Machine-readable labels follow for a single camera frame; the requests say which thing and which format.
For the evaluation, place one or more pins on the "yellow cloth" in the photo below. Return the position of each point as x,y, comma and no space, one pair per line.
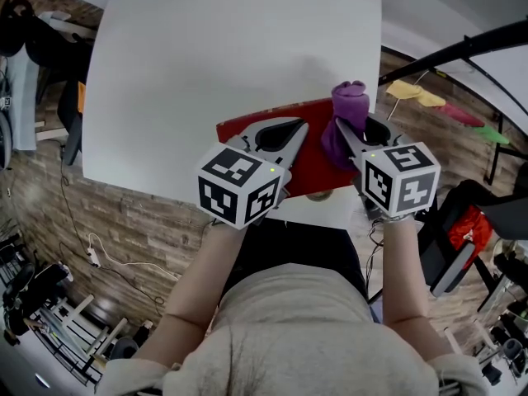
408,91

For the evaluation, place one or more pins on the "red cloth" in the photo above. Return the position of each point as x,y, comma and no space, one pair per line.
460,114

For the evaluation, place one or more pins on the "person's left forearm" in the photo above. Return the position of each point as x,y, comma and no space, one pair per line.
194,279

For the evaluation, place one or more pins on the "green cloth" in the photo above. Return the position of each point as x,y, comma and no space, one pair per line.
491,134

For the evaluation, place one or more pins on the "purple cloth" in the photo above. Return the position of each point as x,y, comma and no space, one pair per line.
348,101

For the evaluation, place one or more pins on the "black office chair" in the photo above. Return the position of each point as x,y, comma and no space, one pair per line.
41,39

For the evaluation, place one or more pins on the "person's right forearm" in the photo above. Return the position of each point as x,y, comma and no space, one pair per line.
402,279

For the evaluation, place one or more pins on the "black and grey chair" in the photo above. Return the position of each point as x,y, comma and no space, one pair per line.
451,270

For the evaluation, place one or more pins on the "white power strip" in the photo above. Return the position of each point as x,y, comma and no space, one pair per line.
94,256

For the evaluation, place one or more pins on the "red bag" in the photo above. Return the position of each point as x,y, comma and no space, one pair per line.
468,227

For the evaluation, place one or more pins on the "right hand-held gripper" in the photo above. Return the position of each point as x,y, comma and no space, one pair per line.
398,180

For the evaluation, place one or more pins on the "black and orange case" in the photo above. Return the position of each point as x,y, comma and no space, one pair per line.
72,118

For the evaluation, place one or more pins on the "black metal rack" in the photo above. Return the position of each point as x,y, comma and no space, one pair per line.
462,48

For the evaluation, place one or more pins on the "person's beige shirt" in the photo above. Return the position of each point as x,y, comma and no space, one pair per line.
297,345

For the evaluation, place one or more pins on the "small round brown object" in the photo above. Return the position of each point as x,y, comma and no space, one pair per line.
319,196

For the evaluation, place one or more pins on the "person's black trousers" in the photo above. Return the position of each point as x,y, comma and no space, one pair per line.
297,241

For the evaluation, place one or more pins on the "white board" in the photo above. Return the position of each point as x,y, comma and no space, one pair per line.
22,97

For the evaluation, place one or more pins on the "red book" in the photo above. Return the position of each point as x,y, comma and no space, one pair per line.
317,167

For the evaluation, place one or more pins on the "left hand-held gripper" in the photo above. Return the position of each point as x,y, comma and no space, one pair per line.
241,188

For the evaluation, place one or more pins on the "white metal frame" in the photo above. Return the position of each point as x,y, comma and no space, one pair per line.
82,328

